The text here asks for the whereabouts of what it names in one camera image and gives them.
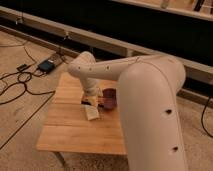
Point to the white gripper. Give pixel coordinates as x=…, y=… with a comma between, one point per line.
x=92, y=93

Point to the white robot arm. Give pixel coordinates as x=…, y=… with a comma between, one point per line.
x=147, y=86

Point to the white sponge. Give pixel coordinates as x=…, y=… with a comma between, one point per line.
x=91, y=112

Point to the wooden table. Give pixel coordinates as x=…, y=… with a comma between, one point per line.
x=66, y=128

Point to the dark blue power box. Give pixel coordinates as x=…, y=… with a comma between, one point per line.
x=46, y=66

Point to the small black adapter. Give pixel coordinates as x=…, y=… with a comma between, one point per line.
x=23, y=67

